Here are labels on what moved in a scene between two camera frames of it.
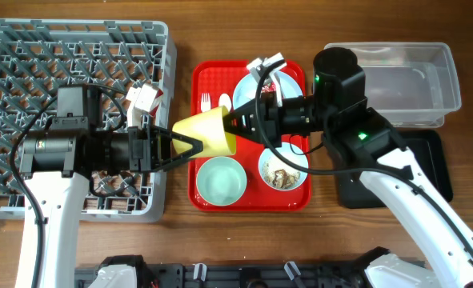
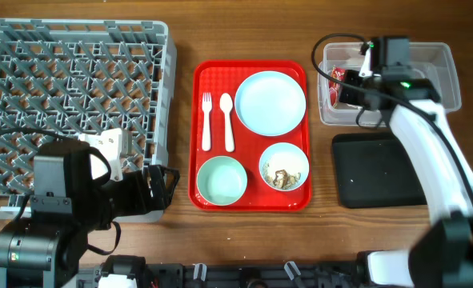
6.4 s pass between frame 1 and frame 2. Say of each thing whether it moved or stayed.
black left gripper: moved
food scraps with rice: stayed
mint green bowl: stayed
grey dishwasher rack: stayed
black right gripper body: moved
